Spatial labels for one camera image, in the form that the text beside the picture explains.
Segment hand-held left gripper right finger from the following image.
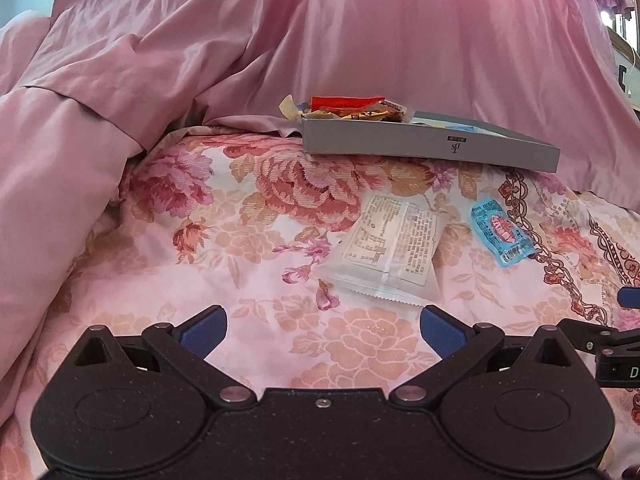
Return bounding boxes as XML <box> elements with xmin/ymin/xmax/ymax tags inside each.
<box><xmin>390</xmin><ymin>305</ymin><xmax>577</xmax><ymax>409</ymax></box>

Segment floral bed sheet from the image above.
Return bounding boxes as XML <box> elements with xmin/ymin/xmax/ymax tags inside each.
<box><xmin>0</xmin><ymin>125</ymin><xmax>640</xmax><ymax>480</ymax></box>

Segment red snack packet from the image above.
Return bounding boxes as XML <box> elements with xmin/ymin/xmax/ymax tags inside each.
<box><xmin>309</xmin><ymin>94</ymin><xmax>387</xmax><ymax>116</ymax></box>

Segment pink duvet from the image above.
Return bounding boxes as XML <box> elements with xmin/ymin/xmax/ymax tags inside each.
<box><xmin>0</xmin><ymin>0</ymin><xmax>640</xmax><ymax>426</ymax></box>

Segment gold candy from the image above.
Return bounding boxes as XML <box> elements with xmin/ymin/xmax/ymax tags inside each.
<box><xmin>344</xmin><ymin>106</ymin><xmax>403</xmax><ymax>124</ymax></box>

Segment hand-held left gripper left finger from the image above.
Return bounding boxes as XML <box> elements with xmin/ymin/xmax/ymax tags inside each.
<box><xmin>72</xmin><ymin>305</ymin><xmax>257</xmax><ymax>409</ymax></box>

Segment light blue snack packet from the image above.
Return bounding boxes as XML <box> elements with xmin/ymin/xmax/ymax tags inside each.
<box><xmin>411</xmin><ymin>116</ymin><xmax>507</xmax><ymax>137</ymax></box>

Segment grey cardboard box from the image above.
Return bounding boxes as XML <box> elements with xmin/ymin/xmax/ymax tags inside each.
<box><xmin>301</xmin><ymin>109</ymin><xmax>562</xmax><ymax>174</ymax></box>

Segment beige wrapper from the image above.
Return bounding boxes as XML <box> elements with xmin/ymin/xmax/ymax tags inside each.
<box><xmin>279</xmin><ymin>94</ymin><xmax>307</xmax><ymax>122</ymax></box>

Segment white snack packet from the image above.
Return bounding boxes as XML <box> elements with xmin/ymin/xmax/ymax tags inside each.
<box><xmin>314</xmin><ymin>191</ymin><xmax>444</xmax><ymax>307</ymax></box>

